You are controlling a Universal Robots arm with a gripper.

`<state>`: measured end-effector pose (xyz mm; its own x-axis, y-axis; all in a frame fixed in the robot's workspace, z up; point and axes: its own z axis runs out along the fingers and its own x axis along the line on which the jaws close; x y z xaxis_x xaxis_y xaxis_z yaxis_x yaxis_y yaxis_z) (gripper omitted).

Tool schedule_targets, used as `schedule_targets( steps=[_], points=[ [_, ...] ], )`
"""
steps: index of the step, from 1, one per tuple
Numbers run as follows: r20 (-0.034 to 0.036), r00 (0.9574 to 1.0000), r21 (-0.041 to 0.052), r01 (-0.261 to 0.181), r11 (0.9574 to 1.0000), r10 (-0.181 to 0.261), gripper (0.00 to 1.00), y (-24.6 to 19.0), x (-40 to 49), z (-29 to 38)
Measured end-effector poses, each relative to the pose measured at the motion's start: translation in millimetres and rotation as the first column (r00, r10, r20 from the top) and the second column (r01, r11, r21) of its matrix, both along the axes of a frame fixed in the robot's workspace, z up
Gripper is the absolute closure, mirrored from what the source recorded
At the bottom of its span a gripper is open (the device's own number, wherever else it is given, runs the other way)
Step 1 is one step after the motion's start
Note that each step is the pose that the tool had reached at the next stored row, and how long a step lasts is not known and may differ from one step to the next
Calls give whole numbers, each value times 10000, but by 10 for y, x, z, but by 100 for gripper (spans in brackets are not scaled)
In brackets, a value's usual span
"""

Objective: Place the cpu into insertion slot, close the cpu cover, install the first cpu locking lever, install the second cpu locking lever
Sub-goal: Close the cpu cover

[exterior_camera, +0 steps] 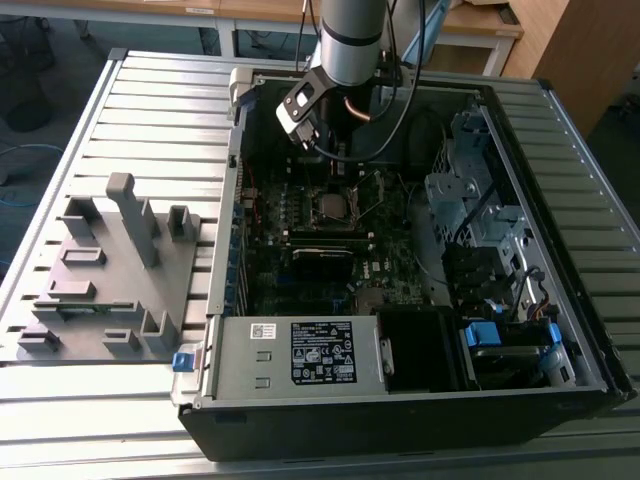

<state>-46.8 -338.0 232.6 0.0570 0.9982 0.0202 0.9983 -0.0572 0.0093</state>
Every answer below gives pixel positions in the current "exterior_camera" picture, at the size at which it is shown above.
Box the metal socket cover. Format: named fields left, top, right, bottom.
left=352, top=168, right=387, bottom=222

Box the silver CPU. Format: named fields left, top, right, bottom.
left=321, top=193, right=352, bottom=221

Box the CPU socket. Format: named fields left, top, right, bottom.
left=309, top=185, right=364, bottom=232

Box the black RAM slot bank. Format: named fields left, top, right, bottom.
left=288, top=225, right=375, bottom=247

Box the metal drive cage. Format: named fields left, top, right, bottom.
left=423, top=97, right=541, bottom=251

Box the black graphics card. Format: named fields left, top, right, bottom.
left=290, top=245, right=357, bottom=291

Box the green motherboard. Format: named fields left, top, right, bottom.
left=233, top=152, right=454, bottom=317

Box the chipset heatsink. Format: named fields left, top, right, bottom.
left=355, top=287, right=386, bottom=312

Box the wooden cabinet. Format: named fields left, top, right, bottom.
left=502, top=0, right=640, bottom=139

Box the blue disk carrier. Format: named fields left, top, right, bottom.
left=462, top=321, right=503, bottom=348

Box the grey power supply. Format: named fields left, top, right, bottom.
left=197, top=314, right=396, bottom=401

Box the grey parts rack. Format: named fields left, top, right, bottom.
left=14, top=172, right=204, bottom=362

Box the black hard disk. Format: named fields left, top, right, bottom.
left=469, top=344, right=547, bottom=390

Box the black office chair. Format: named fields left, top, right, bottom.
left=0, top=14, right=57, bottom=134

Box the green RAM stick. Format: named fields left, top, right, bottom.
left=57, top=304, right=114, bottom=317

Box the black PC case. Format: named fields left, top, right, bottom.
left=169, top=63, right=639, bottom=464

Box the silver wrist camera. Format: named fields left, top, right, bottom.
left=275, top=68, right=342, bottom=151

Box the black looped case cable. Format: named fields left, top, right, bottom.
left=405, top=107, right=449, bottom=174

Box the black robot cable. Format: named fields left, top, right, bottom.
left=295, top=0, right=315, bottom=71
left=319, top=0, right=429, bottom=162
left=384, top=0, right=404, bottom=109

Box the grey case handle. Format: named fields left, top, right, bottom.
left=227, top=67, right=257, bottom=121

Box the wooden desk white frame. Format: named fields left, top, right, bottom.
left=0, top=0, right=236, bottom=56
left=219, top=0, right=525, bottom=77

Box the red twisted wire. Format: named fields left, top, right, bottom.
left=243, top=158, right=265, bottom=222

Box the black drive cable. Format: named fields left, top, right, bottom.
left=452, top=182, right=497, bottom=247

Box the coloured wire bundle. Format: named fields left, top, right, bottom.
left=512, top=265, right=559, bottom=324

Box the blue floor cable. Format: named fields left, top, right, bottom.
left=0, top=142, right=67, bottom=207

